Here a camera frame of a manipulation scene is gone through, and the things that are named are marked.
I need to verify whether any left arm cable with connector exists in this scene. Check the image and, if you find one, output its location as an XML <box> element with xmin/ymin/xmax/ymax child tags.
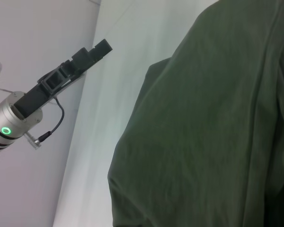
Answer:
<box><xmin>25</xmin><ymin>97</ymin><xmax>65</xmax><ymax>150</ymax></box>

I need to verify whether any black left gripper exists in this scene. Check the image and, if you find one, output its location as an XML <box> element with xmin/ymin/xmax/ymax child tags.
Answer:
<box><xmin>13</xmin><ymin>39</ymin><xmax>114</xmax><ymax>118</ymax></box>

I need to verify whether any dark green printed t-shirt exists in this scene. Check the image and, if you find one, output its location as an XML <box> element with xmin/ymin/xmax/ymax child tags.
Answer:
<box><xmin>107</xmin><ymin>0</ymin><xmax>284</xmax><ymax>227</ymax></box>

